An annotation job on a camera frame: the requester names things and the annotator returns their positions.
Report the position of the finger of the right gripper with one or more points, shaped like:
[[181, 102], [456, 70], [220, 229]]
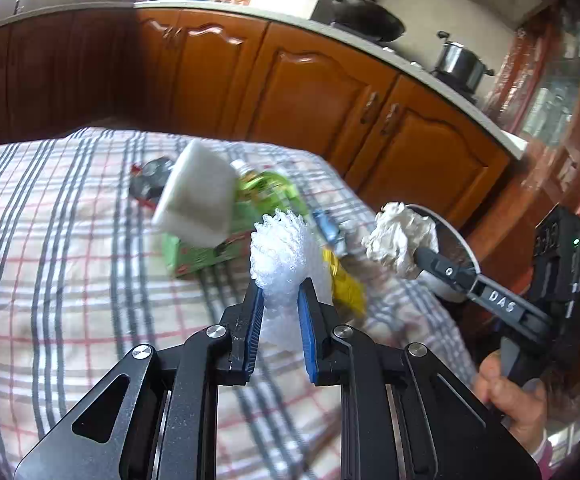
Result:
[[443, 275]]

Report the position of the yellow snack wrapper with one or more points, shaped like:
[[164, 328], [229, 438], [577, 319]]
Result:
[[348, 295]]

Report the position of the green drink pouch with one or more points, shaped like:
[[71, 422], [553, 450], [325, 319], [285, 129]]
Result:
[[263, 192]]

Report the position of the black wok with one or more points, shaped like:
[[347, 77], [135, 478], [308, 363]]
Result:
[[369, 19]]

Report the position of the white paper tissue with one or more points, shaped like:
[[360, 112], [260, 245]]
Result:
[[399, 232]]

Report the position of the right hand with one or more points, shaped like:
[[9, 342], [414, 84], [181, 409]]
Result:
[[526, 409]]

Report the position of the blue green wrapper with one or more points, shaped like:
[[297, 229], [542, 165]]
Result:
[[331, 232]]

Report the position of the pink right sleeve forearm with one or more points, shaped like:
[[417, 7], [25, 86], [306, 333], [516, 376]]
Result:
[[543, 456]]

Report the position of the glass door wooden cabinet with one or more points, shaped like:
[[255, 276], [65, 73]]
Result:
[[536, 98]]

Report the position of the plaid tablecloth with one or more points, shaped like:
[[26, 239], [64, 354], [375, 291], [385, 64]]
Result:
[[83, 280]]

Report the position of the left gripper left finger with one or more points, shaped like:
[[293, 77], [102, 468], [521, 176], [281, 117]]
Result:
[[222, 354]]

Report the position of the white foam block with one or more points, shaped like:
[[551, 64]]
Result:
[[197, 201]]

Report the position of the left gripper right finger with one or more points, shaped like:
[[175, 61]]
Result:
[[336, 354]]

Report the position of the wooden kitchen cabinets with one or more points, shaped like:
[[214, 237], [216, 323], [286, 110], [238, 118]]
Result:
[[390, 132]]

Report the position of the steel cooking pot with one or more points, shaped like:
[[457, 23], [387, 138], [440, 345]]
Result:
[[458, 66]]

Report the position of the dark red snack wrapper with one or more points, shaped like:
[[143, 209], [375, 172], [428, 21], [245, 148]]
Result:
[[147, 182]]

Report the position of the black white-rimmed trash bin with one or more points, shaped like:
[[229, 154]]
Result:
[[452, 246]]

